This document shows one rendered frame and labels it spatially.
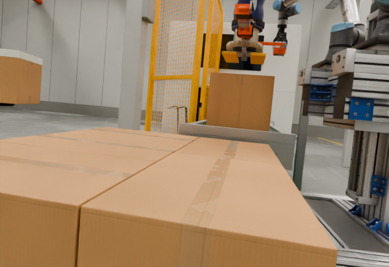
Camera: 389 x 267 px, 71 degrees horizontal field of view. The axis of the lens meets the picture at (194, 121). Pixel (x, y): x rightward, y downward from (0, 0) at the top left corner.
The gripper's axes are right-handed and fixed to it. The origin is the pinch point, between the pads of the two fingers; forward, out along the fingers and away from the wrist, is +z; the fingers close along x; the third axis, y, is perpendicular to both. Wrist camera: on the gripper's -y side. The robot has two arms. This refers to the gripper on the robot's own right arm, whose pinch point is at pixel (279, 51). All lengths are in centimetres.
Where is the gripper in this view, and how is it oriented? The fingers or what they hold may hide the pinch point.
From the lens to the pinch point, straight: 236.8
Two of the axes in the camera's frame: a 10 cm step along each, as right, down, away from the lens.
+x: 9.8, 1.0, -1.9
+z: -1.0, 9.9, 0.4
